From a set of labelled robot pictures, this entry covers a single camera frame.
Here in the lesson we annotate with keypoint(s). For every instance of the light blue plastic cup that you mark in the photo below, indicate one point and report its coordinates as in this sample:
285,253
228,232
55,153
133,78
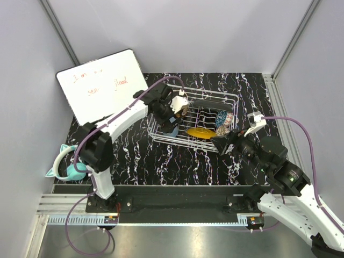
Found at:
174,133

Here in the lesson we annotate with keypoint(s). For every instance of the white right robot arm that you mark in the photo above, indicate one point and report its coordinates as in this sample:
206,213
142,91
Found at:
290,199

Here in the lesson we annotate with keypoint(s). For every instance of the white whiteboard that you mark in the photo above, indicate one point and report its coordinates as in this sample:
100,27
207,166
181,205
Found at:
102,87

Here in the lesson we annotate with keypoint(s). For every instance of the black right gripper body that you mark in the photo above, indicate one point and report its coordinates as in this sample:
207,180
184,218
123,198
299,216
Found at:
246,147

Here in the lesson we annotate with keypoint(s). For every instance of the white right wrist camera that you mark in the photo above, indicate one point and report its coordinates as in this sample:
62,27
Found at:
256,122

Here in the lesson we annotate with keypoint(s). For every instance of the yellow round plate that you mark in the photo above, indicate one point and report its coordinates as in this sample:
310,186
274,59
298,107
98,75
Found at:
202,133

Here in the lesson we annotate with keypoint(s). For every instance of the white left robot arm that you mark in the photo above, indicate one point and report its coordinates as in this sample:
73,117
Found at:
96,149

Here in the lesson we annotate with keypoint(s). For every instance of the blue patterned bowl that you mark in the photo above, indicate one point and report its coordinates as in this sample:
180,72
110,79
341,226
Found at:
224,118

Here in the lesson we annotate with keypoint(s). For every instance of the teal cat ear headphones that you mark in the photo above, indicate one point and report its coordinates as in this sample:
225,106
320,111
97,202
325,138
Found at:
71,173

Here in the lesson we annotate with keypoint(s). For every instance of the black floral square plate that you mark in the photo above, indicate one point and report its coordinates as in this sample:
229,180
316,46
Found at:
201,103

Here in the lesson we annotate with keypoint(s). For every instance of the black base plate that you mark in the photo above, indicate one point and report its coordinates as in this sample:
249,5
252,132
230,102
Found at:
175,204

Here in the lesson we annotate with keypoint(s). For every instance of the white wire dish rack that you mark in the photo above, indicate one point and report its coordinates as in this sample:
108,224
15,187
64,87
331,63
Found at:
197,117

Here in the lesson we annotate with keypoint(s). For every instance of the black marble mat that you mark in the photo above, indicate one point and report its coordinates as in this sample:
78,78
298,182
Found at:
138,160

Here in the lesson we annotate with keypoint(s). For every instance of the beige red patterned bowl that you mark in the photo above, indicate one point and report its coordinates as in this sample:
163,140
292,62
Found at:
222,130

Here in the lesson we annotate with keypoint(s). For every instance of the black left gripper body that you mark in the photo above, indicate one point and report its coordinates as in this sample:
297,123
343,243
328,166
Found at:
163,116

